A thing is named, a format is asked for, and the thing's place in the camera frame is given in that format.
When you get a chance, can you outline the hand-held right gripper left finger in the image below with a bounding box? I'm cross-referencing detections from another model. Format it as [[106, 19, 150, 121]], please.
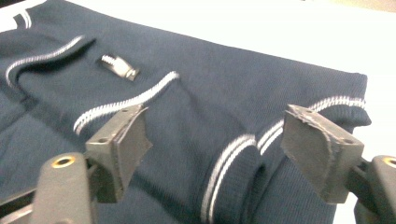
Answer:
[[85, 104, 154, 203]]

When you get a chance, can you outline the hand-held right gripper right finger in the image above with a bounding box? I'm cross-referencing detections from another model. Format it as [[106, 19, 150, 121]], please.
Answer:
[[280, 104, 365, 204]]

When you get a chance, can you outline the navy knit vest white trim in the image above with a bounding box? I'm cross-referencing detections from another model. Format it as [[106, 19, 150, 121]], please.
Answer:
[[0, 0, 373, 224]]

